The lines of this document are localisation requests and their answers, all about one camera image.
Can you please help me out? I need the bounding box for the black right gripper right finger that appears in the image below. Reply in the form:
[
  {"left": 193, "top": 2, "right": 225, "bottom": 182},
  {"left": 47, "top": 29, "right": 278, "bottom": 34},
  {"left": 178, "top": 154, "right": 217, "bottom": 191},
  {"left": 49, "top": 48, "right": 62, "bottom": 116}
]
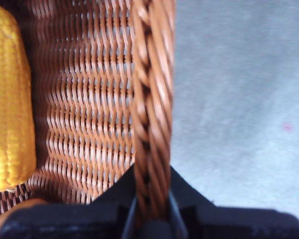
[{"left": 168, "top": 165, "right": 299, "bottom": 239}]

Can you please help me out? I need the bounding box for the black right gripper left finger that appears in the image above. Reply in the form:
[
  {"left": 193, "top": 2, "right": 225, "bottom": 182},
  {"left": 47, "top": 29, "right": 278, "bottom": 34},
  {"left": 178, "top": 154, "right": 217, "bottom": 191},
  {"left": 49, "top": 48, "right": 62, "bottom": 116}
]
[{"left": 0, "top": 164, "right": 138, "bottom": 239}]

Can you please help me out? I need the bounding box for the brown potato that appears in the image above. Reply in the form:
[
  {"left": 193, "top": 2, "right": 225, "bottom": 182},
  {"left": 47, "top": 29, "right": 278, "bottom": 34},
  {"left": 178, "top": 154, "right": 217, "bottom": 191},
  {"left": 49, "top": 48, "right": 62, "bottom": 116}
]
[{"left": 0, "top": 198, "right": 48, "bottom": 221}]

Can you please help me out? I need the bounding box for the brown wicker basket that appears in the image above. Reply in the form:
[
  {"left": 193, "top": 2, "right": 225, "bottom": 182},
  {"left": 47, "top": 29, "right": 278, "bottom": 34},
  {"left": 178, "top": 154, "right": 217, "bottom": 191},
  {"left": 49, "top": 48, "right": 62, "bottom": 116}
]
[{"left": 0, "top": 0, "right": 176, "bottom": 226}]

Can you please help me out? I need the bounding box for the yellow corn cob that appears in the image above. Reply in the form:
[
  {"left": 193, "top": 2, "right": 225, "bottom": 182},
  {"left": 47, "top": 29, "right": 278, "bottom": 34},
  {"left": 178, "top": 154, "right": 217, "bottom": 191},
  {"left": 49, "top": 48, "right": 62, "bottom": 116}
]
[{"left": 0, "top": 6, "right": 37, "bottom": 191}]

